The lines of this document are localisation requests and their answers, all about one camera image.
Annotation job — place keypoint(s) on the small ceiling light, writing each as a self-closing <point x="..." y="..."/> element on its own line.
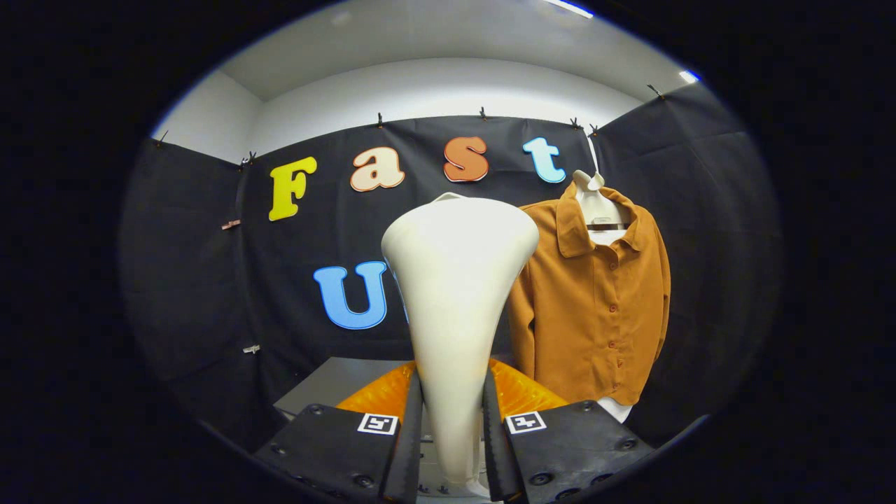
<point x="689" y="76"/>

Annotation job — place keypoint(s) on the row of black cloth clips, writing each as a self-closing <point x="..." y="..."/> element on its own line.
<point x="380" y="120"/>

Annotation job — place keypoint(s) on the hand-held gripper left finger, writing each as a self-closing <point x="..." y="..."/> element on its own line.
<point x="408" y="455"/>

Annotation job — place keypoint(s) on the orange-brown button shirt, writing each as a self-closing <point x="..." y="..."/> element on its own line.
<point x="588" y="329"/>

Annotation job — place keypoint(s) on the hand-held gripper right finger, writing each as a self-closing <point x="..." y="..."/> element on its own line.
<point x="495" y="455"/>

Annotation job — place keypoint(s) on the white mannequin hanger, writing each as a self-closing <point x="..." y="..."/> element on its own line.
<point x="602" y="206"/>

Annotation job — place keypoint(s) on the copper clip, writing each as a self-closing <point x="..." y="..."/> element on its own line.
<point x="231" y="224"/>

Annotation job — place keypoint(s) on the grey cabinet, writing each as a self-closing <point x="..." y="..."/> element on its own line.
<point x="336" y="381"/>

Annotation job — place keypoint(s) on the long ceiling light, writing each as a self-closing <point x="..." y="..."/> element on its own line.
<point x="568" y="8"/>

